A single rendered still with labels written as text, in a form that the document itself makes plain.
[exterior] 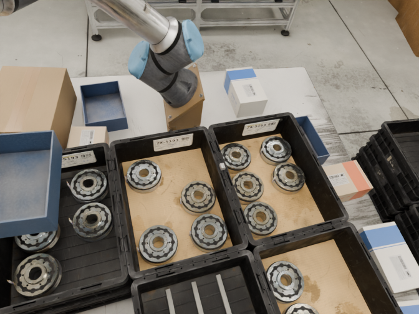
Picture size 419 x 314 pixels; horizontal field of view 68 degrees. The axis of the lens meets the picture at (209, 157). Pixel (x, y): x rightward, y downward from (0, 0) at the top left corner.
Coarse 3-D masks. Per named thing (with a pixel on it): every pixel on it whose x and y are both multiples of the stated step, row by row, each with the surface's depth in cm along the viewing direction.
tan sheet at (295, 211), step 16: (224, 144) 107; (256, 144) 108; (256, 160) 104; (288, 160) 106; (272, 192) 98; (304, 192) 100; (288, 208) 96; (304, 208) 97; (288, 224) 93; (304, 224) 94
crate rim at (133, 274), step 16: (192, 128) 96; (112, 144) 90; (208, 144) 94; (112, 160) 88; (224, 176) 88; (224, 192) 86; (240, 224) 81; (128, 240) 75; (128, 256) 74; (208, 256) 75; (128, 272) 72; (144, 272) 72
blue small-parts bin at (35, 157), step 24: (0, 144) 66; (24, 144) 68; (48, 144) 69; (0, 168) 67; (24, 168) 68; (48, 168) 68; (0, 192) 64; (24, 192) 65; (48, 192) 58; (0, 216) 61; (24, 216) 62; (48, 216) 57
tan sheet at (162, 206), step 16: (160, 160) 101; (176, 160) 101; (192, 160) 102; (144, 176) 97; (176, 176) 98; (192, 176) 98; (208, 176) 99; (128, 192) 93; (160, 192) 94; (176, 192) 95; (144, 208) 91; (160, 208) 92; (176, 208) 92; (144, 224) 88; (160, 224) 89; (176, 224) 89; (176, 256) 84; (192, 256) 85
